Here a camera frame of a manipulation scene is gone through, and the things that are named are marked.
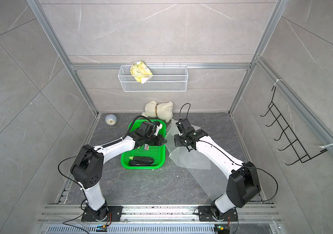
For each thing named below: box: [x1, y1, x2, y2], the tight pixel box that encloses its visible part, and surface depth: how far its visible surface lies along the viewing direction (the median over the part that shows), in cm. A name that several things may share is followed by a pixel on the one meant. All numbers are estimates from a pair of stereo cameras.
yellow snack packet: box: [129, 60, 153, 84], surface depth 88 cm
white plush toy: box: [141, 100, 174, 123], surface depth 113 cm
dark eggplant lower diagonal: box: [128, 156, 154, 165], surface depth 91 cm
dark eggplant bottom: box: [128, 159, 154, 167], surface depth 90 cm
